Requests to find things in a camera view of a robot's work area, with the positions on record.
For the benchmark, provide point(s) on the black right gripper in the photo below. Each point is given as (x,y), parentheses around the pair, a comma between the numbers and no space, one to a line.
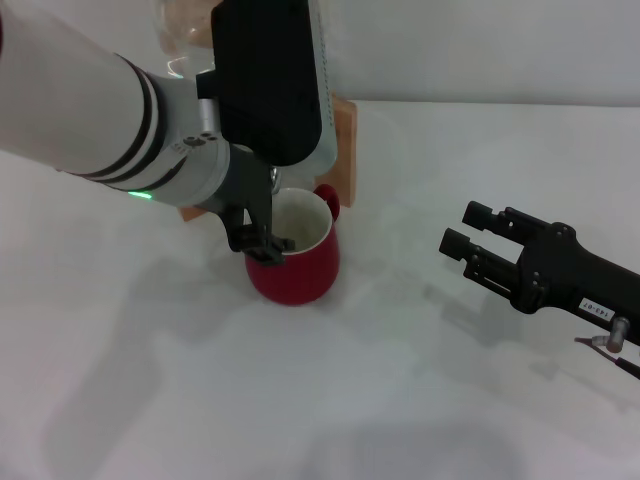
(565,270)

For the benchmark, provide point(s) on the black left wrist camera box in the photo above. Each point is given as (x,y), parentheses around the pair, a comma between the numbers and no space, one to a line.
(265,75)

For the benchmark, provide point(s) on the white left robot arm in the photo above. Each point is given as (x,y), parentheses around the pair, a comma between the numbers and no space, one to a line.
(75,100)

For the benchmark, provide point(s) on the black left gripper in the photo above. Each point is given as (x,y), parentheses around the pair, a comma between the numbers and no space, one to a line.
(250,185)

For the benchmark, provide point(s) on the red cup with white inside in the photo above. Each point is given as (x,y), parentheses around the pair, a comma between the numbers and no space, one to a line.
(300,285)

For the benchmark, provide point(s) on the wooden dispenser stand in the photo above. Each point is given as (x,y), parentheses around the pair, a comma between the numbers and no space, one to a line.
(347,150)

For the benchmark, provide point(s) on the chrome faucet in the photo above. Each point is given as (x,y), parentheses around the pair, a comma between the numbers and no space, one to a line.
(275,182)

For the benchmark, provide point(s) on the clear glass water dispenser jar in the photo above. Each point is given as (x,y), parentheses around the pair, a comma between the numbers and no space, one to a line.
(180,30)

